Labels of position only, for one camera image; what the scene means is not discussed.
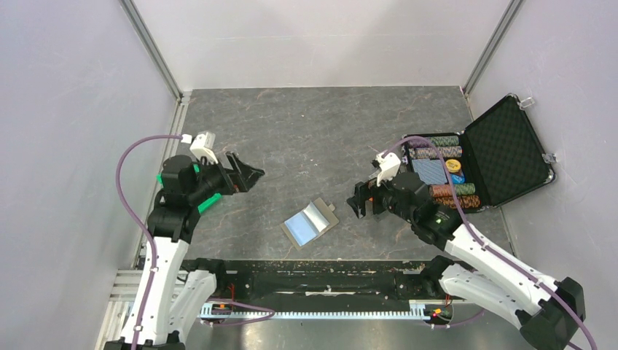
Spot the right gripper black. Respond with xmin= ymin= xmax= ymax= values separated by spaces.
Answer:
xmin=347 ymin=168 xmax=415 ymax=224

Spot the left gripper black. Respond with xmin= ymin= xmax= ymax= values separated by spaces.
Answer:
xmin=187 ymin=150 xmax=264 ymax=205

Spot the grey card holder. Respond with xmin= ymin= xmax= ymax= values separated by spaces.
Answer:
xmin=280 ymin=198 xmax=340 ymax=250

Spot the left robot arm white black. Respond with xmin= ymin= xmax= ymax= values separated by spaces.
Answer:
xmin=104 ymin=152 xmax=265 ymax=349

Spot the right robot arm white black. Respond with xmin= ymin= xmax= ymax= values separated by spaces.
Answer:
xmin=347 ymin=173 xmax=586 ymax=349

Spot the blue playing card deck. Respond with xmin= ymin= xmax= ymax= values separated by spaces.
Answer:
xmin=412 ymin=159 xmax=447 ymax=185

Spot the green plastic bin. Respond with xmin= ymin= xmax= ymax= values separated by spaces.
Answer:
xmin=154 ymin=171 xmax=222 ymax=214

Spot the poker chip row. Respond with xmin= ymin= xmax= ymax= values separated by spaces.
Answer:
xmin=410 ymin=146 xmax=463 ymax=159
xmin=435 ymin=195 xmax=481 ymax=210
xmin=408 ymin=136 xmax=460 ymax=148
xmin=429 ymin=183 xmax=476 ymax=198

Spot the blue round chip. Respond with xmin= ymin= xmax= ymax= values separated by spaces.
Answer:
xmin=450 ymin=174 xmax=466 ymax=184

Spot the top poker chip row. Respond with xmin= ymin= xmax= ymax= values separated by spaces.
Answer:
xmin=408 ymin=136 xmax=460 ymax=148

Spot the yellow dealer button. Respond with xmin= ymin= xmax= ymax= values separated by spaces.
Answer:
xmin=445 ymin=159 xmax=462 ymax=174

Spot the bottom poker chip row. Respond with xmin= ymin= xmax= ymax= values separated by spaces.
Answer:
xmin=435 ymin=195 xmax=481 ymax=210

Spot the black poker chip case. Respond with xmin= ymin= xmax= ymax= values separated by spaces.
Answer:
xmin=401 ymin=94 xmax=555 ymax=213

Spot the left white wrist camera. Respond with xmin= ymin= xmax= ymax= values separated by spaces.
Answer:
xmin=181 ymin=131 xmax=219 ymax=165

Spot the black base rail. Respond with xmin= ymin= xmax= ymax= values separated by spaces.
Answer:
xmin=181 ymin=256 xmax=472 ymax=313

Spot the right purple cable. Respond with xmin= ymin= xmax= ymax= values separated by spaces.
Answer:
xmin=381 ymin=136 xmax=598 ymax=350

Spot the purple cable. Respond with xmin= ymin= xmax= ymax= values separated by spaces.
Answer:
xmin=114 ymin=134 xmax=276 ymax=350
xmin=381 ymin=136 xmax=598 ymax=350

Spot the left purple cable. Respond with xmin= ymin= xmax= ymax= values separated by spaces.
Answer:
xmin=114 ymin=134 xmax=276 ymax=350

